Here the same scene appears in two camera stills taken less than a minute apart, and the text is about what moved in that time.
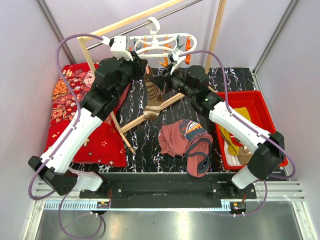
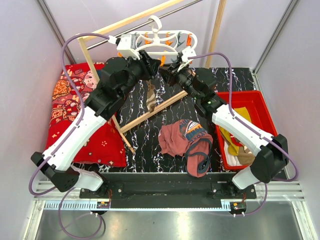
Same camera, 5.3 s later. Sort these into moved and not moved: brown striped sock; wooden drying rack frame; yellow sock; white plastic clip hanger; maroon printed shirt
Moved: white plastic clip hanger; brown striped sock
Not moved: maroon printed shirt; wooden drying rack frame; yellow sock
